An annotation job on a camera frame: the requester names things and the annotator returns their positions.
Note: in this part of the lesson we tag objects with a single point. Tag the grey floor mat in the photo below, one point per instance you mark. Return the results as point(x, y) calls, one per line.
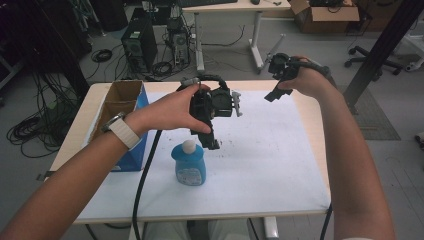
point(373, 116)

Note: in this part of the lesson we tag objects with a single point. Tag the brown cardboard box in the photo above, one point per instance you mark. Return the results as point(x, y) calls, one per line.
point(328, 16)

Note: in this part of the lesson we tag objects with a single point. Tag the black slanted metal post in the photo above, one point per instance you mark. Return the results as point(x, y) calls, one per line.
point(383, 46)

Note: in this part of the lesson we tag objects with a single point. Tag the white background desk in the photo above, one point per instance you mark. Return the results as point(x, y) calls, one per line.
point(233, 7)

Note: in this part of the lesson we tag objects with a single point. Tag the black computer mouse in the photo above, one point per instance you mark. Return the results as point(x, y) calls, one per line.
point(255, 2)

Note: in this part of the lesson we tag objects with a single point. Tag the blue bottle with white cap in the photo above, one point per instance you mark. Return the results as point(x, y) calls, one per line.
point(189, 166)

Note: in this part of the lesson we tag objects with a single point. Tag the wristwatch with white band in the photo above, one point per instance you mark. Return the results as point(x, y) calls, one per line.
point(124, 132)

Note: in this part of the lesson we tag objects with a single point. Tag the black computer tower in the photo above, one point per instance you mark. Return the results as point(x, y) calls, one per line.
point(140, 40)

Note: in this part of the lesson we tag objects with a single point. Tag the white table leg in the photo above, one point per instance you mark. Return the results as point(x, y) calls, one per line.
point(270, 228)

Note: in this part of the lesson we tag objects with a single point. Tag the open blue cardboard box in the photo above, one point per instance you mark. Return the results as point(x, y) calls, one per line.
point(121, 96)

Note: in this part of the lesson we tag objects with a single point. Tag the black office chair base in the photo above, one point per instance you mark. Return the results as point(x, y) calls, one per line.
point(373, 60)

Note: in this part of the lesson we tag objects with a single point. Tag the small open computer case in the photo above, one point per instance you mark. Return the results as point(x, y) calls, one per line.
point(179, 41)

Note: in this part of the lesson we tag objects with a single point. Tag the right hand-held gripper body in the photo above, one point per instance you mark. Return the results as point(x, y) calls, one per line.
point(282, 66)

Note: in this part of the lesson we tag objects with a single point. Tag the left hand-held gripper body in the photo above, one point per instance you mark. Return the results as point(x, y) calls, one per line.
point(220, 103)

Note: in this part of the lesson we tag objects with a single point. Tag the person's left hand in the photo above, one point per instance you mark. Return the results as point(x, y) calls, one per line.
point(166, 111)

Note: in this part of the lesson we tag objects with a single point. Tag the person's right hand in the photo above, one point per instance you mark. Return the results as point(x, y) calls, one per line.
point(308, 83)

